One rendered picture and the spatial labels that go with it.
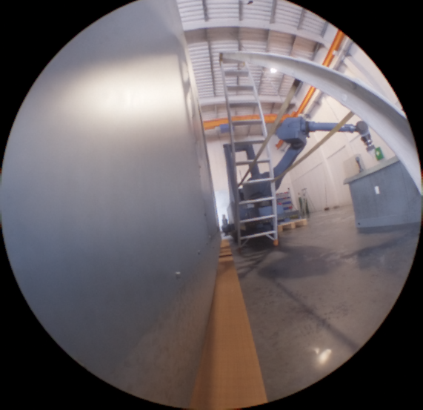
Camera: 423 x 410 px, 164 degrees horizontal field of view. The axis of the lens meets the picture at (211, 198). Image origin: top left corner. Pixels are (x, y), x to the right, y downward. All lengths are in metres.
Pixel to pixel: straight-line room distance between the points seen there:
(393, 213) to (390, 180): 0.33
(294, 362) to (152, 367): 0.41
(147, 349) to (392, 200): 1.96
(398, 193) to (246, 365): 1.83
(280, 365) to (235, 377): 0.23
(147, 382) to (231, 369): 0.18
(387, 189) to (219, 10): 7.74
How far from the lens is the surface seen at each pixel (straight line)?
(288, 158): 2.50
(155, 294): 0.15
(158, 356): 0.17
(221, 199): 7.44
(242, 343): 0.36
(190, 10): 7.81
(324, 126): 2.21
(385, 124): 0.33
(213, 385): 0.30
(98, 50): 0.16
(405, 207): 1.88
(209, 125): 9.99
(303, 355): 0.53
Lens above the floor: 0.42
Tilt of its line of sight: 10 degrees up
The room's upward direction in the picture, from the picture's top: 9 degrees counter-clockwise
